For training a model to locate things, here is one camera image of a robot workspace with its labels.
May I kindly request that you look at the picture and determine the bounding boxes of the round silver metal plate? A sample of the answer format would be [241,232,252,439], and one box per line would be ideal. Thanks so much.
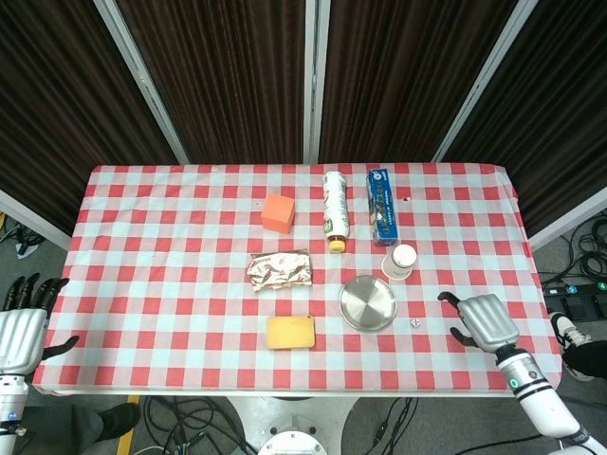
[338,275,398,332]

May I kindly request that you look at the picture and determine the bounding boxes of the blue rectangular carton box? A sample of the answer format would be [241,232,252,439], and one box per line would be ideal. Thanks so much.
[365,169,399,247]

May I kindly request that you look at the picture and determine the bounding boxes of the dark ribbed partition panel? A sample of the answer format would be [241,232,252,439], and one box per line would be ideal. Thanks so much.
[443,0,607,237]
[116,0,307,165]
[0,0,179,234]
[319,0,519,165]

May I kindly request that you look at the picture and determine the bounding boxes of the orange foam cube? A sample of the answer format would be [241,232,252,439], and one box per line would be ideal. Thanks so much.
[261,192,297,234]

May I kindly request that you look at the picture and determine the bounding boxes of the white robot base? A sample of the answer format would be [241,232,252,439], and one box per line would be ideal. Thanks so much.
[221,395,358,455]

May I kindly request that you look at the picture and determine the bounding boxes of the gold foil snack packet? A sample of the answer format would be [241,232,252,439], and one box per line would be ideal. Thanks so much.
[245,250,315,292]

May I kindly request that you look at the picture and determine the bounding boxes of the black trouser leg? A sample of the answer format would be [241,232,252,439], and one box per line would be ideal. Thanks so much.
[562,337,607,383]

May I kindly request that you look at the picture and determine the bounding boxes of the white paper cup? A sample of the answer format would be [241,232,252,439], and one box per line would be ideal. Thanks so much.
[380,244,418,281]

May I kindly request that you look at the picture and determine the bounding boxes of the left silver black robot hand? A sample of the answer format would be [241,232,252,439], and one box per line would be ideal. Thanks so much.
[0,273,81,374]

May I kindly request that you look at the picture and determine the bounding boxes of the yellow sponge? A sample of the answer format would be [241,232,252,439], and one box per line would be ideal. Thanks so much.
[266,315,317,352]

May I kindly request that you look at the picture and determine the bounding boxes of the yellow floor tape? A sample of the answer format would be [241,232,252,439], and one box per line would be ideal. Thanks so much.
[115,395,141,455]

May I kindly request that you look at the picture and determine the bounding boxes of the white black sneaker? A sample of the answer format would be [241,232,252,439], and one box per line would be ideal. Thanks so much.
[549,311,594,381]

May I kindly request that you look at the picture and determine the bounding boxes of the red white checkered tablecloth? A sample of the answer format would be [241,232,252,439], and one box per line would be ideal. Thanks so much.
[30,163,565,397]

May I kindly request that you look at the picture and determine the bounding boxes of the grey trouser leg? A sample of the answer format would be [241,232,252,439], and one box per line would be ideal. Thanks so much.
[16,405,106,455]

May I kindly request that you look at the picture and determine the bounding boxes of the white bottle with yellow cap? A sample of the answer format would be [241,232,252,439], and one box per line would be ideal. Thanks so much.
[322,171,351,253]

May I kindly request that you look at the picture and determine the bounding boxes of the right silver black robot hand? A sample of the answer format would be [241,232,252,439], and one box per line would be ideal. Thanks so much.
[436,291,521,353]

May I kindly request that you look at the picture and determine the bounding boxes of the black shoe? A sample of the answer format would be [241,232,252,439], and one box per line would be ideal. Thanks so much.
[98,402,141,441]

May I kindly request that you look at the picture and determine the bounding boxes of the black floor cable bundle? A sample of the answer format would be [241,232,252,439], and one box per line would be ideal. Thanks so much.
[0,212,46,261]
[534,221,607,285]
[140,396,260,455]
[349,396,419,455]

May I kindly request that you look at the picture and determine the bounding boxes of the white partition frame post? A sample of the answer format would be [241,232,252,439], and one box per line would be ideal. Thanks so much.
[92,0,192,165]
[430,0,541,163]
[527,187,607,251]
[302,0,332,165]
[0,189,72,251]

